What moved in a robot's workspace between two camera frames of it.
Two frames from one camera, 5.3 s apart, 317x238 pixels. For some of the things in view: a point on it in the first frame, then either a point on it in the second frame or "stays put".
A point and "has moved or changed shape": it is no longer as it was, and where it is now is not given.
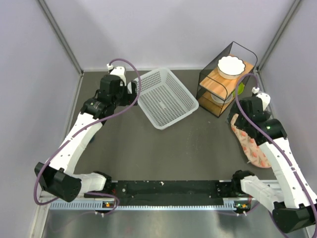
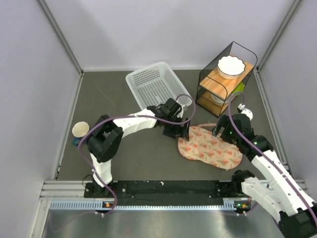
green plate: [240, 88] stays put
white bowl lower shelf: [221, 100] stays put
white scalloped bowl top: [230, 68] stays put
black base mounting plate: [180, 193] stays put
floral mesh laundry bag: [252, 148] has moved or changed shape
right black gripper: [232, 112] -> [224, 135]
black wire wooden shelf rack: [222, 82] stays put
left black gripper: [129, 98] -> [182, 131]
